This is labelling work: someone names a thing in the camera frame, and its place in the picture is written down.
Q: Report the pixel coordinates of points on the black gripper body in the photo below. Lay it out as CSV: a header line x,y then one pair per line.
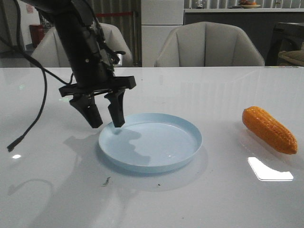
x,y
91,60

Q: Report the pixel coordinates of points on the grey armchair on right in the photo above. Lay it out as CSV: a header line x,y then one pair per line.
x,y
208,44

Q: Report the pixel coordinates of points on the red trash bin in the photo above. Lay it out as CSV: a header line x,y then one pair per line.
x,y
37,34

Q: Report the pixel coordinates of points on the light blue plastic plate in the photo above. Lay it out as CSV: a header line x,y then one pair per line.
x,y
151,142

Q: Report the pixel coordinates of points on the beige cushion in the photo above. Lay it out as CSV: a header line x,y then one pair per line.
x,y
295,57

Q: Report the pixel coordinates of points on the red barrier belt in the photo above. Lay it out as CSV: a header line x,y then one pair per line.
x,y
119,14

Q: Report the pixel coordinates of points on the orange toy corn cob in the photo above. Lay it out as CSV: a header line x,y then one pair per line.
x,y
271,131

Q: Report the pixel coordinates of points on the grey armchair on left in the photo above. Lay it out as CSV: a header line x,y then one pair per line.
x,y
50,52

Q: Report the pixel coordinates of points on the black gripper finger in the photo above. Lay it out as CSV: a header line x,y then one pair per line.
x,y
116,107
85,105

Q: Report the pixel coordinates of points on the grey counter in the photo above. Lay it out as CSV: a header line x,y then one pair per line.
x,y
257,23

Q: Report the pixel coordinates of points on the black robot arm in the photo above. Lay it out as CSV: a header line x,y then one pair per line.
x,y
66,12

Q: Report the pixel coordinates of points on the grey armchair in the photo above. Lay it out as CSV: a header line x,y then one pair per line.
x,y
208,44
50,52

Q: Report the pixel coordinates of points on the white cabinet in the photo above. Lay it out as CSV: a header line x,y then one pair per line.
x,y
158,19

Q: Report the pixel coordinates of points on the fruit bowl on counter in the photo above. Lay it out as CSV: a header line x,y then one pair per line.
x,y
247,4

